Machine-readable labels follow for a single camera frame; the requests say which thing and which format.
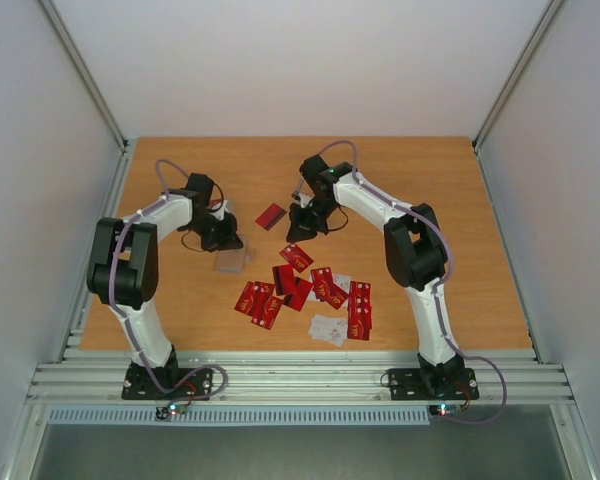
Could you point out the grey slotted cable duct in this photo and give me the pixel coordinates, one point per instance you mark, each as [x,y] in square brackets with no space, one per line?
[240,416]

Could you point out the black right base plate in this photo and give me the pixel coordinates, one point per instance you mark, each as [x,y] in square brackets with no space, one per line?
[410,384]

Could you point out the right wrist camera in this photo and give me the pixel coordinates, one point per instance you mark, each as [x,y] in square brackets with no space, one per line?
[301,199]

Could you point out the dark red card top centre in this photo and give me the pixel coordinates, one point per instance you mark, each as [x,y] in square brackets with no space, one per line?
[270,216]

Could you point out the red VIP card left pile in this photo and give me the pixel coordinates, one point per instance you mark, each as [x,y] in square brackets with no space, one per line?
[253,298]

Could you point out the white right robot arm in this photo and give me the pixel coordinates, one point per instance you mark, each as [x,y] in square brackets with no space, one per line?
[417,256]

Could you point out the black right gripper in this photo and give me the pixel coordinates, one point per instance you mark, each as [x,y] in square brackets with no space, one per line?
[304,220]

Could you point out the dark red magstripe card centre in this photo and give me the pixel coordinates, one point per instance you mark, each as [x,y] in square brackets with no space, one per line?
[293,290]

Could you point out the red VIP card top pile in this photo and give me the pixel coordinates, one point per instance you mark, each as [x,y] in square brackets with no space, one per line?
[296,257]

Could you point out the aluminium front rail frame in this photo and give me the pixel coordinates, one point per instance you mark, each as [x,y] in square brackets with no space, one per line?
[338,377]

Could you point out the pink leather card holder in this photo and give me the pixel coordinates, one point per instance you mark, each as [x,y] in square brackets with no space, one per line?
[234,261]

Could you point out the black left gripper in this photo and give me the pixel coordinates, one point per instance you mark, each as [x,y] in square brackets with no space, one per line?
[228,240]

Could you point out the red VIP card under pile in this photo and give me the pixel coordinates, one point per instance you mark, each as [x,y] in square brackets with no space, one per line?
[267,313]

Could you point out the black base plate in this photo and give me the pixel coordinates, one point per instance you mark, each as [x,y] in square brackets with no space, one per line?
[138,384]
[410,384]

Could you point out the white card front right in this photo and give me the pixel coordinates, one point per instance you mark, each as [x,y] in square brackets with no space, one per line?
[330,330]

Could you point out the red VIP card centre right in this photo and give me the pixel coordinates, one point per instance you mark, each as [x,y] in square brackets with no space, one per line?
[325,288]

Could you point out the red card stack right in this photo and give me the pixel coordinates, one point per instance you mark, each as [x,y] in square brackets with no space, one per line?
[359,320]

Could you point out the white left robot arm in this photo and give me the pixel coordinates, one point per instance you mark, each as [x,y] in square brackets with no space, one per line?
[123,269]

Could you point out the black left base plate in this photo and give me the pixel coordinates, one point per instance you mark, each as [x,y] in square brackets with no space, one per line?
[138,384]

